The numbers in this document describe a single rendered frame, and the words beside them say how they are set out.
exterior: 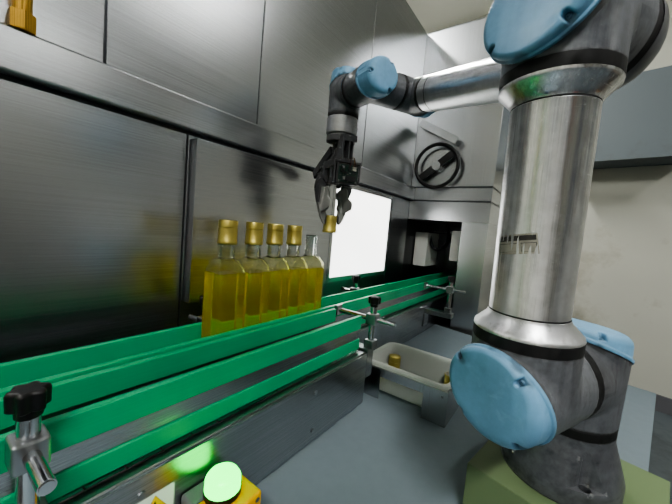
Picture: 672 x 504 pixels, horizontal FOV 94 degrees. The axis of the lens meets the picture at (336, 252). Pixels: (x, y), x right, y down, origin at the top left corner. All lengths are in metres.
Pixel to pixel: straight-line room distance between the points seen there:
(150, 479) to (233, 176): 0.56
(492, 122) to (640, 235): 2.08
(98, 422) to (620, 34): 0.63
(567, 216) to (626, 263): 3.03
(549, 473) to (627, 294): 2.92
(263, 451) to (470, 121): 1.47
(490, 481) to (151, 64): 0.88
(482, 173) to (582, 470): 1.20
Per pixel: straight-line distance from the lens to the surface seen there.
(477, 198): 1.55
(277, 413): 0.58
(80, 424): 0.43
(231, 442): 0.54
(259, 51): 0.92
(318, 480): 0.64
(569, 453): 0.58
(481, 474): 0.60
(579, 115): 0.42
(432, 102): 0.75
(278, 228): 0.67
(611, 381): 0.54
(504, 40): 0.44
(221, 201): 0.74
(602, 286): 3.45
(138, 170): 0.70
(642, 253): 3.42
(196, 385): 0.48
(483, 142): 1.60
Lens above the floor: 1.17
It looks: 5 degrees down
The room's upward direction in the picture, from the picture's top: 5 degrees clockwise
